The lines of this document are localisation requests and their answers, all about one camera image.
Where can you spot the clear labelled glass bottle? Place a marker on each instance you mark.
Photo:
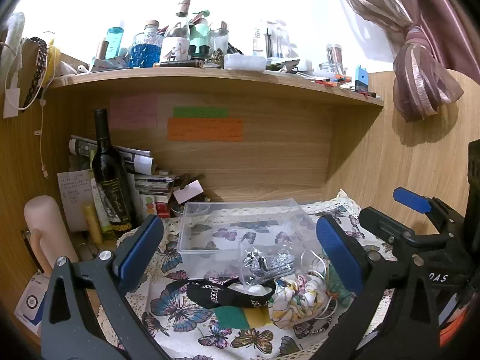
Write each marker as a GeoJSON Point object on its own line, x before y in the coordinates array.
{"type": "Point", "coordinates": [177, 41]}

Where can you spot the small glass jar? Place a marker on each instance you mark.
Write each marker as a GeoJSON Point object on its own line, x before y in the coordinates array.
{"type": "Point", "coordinates": [334, 58]}

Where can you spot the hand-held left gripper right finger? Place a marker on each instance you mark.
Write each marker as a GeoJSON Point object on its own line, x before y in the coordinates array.
{"type": "Point", "coordinates": [337, 257]}

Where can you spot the yellow tube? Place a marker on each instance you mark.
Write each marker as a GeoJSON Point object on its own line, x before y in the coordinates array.
{"type": "Point", "coordinates": [93, 225]}

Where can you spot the clear bag with silver foil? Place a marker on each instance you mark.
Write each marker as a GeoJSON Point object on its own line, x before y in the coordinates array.
{"type": "Point", "coordinates": [268, 262]}

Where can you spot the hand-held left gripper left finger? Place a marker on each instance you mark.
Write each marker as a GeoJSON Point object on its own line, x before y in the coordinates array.
{"type": "Point", "coordinates": [141, 245]}

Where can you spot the clear plastic package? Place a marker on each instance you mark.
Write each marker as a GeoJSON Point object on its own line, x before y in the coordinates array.
{"type": "Point", "coordinates": [272, 39]}

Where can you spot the wooden shelf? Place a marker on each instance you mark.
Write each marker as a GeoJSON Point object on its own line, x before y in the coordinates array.
{"type": "Point", "coordinates": [210, 80]}

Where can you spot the pink sticky note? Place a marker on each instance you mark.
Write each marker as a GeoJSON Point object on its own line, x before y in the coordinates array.
{"type": "Point", "coordinates": [133, 110]}

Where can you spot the orange sticky note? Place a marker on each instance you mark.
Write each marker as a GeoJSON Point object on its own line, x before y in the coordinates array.
{"type": "Point", "coordinates": [204, 129]}

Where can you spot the butterfly printed cloth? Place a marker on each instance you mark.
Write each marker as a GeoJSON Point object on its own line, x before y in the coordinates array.
{"type": "Point", "coordinates": [180, 307]}

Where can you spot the clear plastic container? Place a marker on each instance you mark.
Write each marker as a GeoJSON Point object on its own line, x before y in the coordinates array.
{"type": "Point", "coordinates": [225, 228]}

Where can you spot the pink cylinder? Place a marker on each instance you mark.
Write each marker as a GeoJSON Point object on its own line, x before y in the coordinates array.
{"type": "Point", "coordinates": [47, 228]}

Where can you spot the brown pen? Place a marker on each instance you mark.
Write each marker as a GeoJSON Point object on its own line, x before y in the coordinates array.
{"type": "Point", "coordinates": [176, 64]}

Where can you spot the floral scrunchie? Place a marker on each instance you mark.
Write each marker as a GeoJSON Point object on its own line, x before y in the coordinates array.
{"type": "Point", "coordinates": [300, 300]}

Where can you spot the orange pen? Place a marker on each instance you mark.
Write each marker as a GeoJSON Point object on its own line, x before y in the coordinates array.
{"type": "Point", "coordinates": [333, 79]}

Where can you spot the green sticky note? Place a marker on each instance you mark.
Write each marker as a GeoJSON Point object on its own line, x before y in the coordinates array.
{"type": "Point", "coordinates": [200, 112]}

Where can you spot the green and yellow sponge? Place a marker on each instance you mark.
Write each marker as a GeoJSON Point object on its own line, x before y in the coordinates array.
{"type": "Point", "coordinates": [234, 318]}

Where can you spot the rolled printed papers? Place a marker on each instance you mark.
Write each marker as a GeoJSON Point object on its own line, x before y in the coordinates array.
{"type": "Point", "coordinates": [131, 155]}

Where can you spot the mint green spray bottle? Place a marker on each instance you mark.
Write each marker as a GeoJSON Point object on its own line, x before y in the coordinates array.
{"type": "Point", "coordinates": [198, 35]}

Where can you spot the teal tube bottle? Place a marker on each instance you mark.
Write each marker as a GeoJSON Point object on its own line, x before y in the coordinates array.
{"type": "Point", "coordinates": [114, 43]}

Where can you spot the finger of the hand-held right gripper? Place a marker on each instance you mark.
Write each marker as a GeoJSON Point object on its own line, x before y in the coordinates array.
{"type": "Point", "coordinates": [410, 199]}
{"type": "Point", "coordinates": [386, 223]}

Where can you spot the handwritten paper note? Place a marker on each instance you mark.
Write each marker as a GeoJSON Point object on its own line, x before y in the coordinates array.
{"type": "Point", "coordinates": [73, 198]}

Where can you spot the pile of papers and cards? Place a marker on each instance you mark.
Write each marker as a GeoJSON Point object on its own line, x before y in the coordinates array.
{"type": "Point", "coordinates": [157, 187]}

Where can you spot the clear bottle with silver cap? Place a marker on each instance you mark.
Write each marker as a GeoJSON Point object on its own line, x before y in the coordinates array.
{"type": "Point", "coordinates": [219, 39]}

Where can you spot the white and blue box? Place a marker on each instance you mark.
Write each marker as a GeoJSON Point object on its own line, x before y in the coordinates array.
{"type": "Point", "coordinates": [32, 303]}

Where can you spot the mauve striped curtain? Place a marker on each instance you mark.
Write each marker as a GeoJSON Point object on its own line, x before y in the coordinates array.
{"type": "Point", "coordinates": [420, 45]}

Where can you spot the white flat box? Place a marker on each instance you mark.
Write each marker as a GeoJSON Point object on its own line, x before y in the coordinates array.
{"type": "Point", "coordinates": [244, 62]}

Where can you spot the dark wine bottle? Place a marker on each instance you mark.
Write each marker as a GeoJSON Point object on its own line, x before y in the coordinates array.
{"type": "Point", "coordinates": [110, 180]}

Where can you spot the small blue box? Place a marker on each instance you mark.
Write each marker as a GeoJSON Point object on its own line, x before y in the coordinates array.
{"type": "Point", "coordinates": [362, 80]}

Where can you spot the green knitted cloth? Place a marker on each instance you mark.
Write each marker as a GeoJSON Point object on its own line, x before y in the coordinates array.
{"type": "Point", "coordinates": [339, 292]}

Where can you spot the blue faceted glass bottle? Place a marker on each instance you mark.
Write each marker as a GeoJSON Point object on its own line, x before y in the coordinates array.
{"type": "Point", "coordinates": [145, 50]}

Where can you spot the black lace band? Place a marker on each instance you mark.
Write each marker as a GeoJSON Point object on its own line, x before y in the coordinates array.
{"type": "Point", "coordinates": [35, 71]}

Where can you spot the white power adapter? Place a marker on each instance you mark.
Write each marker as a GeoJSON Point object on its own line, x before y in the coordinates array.
{"type": "Point", "coordinates": [11, 103]}

